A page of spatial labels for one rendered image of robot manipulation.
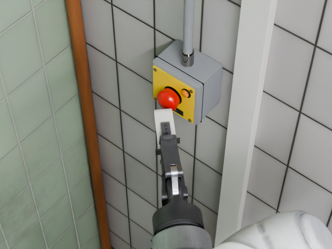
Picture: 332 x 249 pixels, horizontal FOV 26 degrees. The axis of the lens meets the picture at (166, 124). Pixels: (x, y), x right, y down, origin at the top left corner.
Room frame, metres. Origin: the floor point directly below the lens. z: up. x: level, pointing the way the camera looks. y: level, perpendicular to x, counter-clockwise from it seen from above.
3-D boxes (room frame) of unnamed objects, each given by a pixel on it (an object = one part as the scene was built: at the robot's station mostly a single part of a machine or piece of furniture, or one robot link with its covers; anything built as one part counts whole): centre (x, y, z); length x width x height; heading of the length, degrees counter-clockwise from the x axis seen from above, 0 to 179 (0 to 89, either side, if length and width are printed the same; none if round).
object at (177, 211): (0.57, -0.02, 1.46); 0.09 x 0.07 x 0.08; 6
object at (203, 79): (0.82, -0.03, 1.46); 0.10 x 0.07 x 0.10; 51
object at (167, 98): (0.78, -0.01, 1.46); 0.04 x 0.04 x 0.04; 51
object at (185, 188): (0.63, -0.01, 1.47); 0.11 x 0.04 x 0.01; 6
